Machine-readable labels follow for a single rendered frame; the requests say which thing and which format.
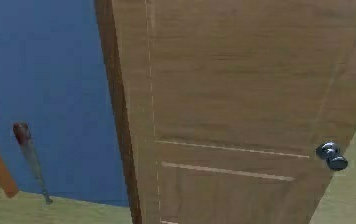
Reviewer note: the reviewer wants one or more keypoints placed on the brown wooden room door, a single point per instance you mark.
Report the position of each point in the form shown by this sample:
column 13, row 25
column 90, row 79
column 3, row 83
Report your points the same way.
column 226, row 100

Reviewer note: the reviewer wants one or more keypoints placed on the grey bat with red end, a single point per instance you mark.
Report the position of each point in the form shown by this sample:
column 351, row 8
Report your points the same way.
column 31, row 154

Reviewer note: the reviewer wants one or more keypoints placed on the dark metal door knob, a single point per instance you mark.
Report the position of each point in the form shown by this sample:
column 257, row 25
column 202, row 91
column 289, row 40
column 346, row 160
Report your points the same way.
column 332, row 156

